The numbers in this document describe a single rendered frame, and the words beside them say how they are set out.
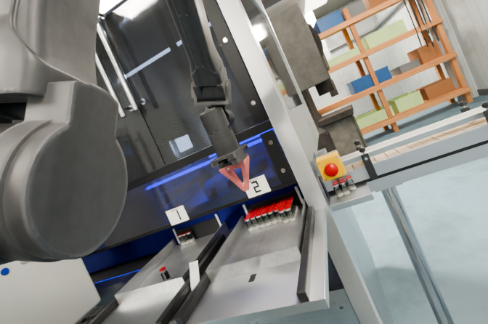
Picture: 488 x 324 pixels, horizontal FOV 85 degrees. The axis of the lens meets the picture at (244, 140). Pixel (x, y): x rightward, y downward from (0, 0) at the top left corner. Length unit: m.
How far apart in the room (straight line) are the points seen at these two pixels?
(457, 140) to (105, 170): 0.98
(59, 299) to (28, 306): 0.10
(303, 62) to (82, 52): 3.80
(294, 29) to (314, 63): 0.55
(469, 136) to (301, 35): 3.20
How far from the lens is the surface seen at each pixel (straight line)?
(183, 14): 0.49
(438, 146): 1.03
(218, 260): 0.84
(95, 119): 0.18
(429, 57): 6.19
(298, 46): 4.00
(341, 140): 4.28
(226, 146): 0.60
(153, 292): 0.92
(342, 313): 1.11
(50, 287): 1.32
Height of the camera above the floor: 1.21
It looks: 2 degrees down
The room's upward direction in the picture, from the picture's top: 24 degrees counter-clockwise
